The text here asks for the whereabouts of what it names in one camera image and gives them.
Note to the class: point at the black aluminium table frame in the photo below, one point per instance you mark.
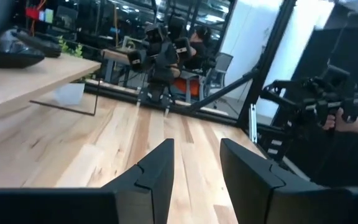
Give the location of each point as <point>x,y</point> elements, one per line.
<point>259,77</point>

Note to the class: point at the black leaf mini plate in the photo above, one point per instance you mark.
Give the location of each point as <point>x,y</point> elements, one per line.
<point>14,56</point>

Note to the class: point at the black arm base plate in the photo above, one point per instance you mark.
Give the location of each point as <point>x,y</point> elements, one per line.
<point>149,100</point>

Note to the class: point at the black station panel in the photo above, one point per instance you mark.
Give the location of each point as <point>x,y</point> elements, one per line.
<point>353,161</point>

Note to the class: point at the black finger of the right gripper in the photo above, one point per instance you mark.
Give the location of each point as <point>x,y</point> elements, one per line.
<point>134,60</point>
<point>182,49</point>

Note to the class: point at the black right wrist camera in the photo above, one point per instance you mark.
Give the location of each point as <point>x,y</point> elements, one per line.
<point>154,32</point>

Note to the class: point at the silver aluminium profile piece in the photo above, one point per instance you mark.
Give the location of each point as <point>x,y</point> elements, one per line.
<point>253,124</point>

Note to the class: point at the person's hand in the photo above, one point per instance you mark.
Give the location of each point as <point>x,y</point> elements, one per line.
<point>337,121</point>

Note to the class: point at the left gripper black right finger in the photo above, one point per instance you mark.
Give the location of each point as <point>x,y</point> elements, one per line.
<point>244,180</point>

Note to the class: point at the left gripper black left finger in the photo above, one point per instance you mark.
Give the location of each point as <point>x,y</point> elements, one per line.
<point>154,177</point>

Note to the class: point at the black teardrop mini plate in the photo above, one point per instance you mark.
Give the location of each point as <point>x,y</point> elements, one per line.
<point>43,46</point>

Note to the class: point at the wooden shelf with black legs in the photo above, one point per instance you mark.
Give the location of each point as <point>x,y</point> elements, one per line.
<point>26,81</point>

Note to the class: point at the person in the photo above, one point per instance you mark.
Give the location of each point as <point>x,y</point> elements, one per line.
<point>199,53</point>

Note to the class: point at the wooden background desk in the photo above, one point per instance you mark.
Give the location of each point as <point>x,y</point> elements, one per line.
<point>113,56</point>

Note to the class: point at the grey office chair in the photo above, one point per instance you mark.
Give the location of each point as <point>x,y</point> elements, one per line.
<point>222,65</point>

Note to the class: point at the green plant in white pot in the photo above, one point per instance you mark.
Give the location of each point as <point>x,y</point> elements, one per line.
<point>70,93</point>

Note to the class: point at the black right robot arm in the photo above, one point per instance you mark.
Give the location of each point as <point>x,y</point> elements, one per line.
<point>158,90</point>

